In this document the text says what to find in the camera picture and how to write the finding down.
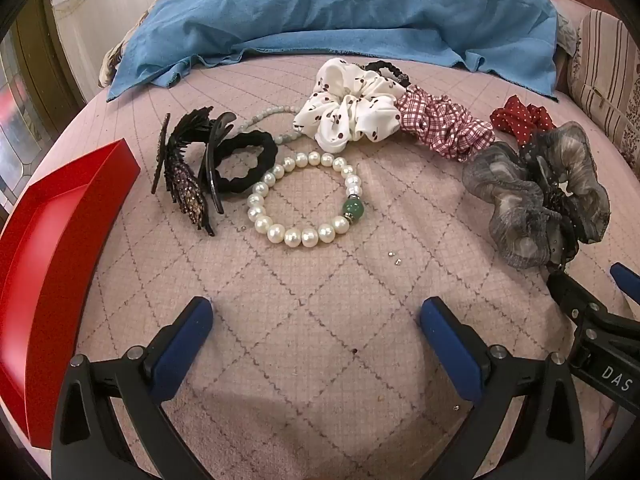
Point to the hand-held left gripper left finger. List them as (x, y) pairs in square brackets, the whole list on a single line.
[(186, 340)]

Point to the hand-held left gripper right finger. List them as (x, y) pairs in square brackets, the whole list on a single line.
[(447, 342)]

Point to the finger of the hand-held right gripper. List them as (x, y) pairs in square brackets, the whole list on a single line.
[(570, 295), (625, 280)]

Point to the grey sheer scrunchie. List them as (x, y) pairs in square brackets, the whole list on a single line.
[(500, 180)]

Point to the red tray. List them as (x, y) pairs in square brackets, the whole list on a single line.
[(45, 270)]

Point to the black beaded hair claw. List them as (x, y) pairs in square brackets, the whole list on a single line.
[(182, 175)]

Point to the red polka dot scrunchie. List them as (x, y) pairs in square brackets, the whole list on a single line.
[(515, 115)]

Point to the red plaid scrunchie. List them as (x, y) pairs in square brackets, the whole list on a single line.
[(445, 125)]

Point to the white cherry print scrunchie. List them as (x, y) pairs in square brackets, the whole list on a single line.
[(345, 105)]

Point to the striped cushion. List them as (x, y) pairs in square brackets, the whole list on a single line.
[(605, 70)]

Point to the glass door panel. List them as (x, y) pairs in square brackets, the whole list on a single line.
[(25, 110)]

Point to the floral cloth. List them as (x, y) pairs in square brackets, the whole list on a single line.
[(107, 62)]

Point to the blue cloth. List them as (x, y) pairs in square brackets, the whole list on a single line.
[(325, 5)]

